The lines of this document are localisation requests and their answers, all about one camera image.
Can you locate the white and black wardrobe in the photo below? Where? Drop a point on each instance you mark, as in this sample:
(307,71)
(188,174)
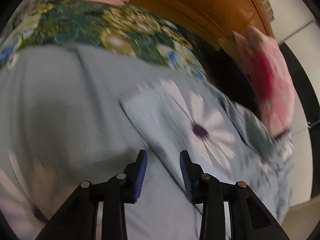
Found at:
(295,32)

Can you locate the yellow-green cloth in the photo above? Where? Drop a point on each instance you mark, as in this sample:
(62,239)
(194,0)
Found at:
(228,45)

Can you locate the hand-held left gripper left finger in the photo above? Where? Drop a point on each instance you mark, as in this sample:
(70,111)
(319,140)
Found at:
(140,177)

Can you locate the pink cloud print pillow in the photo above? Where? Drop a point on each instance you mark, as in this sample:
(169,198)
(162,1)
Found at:
(277,85)

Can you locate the dark cloth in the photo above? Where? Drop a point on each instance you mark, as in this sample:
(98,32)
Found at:
(230,80)

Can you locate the blue floral duvet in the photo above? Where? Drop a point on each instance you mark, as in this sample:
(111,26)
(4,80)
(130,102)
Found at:
(62,105)

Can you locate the wooden headboard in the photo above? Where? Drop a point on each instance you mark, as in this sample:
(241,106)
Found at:
(187,7)

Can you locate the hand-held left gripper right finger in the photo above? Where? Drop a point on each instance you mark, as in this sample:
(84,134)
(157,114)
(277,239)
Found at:
(186,177)

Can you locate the green floral bedsheet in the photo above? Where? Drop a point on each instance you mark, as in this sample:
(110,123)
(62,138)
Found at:
(87,27)

